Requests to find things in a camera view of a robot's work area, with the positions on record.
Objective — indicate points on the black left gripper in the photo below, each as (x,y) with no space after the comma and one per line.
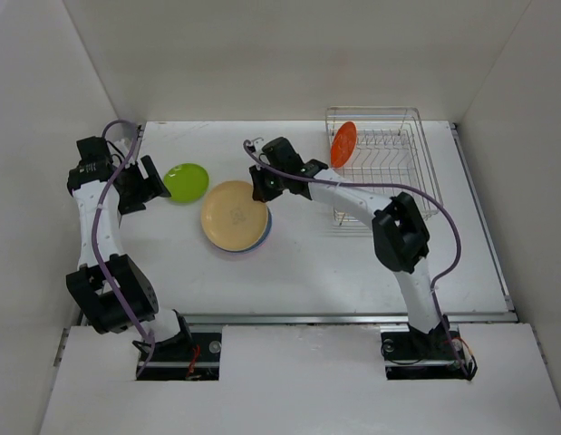
(155,188)

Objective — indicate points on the aluminium table edge rail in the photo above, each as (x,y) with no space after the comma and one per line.
(310,319)

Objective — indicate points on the orange plate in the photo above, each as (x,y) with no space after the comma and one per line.
(344,144)

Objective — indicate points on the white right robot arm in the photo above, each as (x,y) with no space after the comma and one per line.
(399,234)

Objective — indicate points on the blue plate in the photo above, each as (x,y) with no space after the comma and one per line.
(242,229)

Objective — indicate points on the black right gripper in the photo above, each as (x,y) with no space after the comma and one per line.
(260,191)

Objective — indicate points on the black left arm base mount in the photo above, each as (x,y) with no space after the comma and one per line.
(182,353)

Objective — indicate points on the pink plate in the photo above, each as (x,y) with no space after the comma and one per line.
(240,253)

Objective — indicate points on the green plate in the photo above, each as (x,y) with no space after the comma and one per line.
(186,182)

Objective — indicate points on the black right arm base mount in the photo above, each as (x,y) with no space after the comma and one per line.
(410,355)

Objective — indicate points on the beige plate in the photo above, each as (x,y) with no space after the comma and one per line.
(223,198)

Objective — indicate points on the wire dish rack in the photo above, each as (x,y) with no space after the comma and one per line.
(390,147)

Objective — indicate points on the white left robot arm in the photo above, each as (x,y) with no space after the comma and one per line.
(111,291)

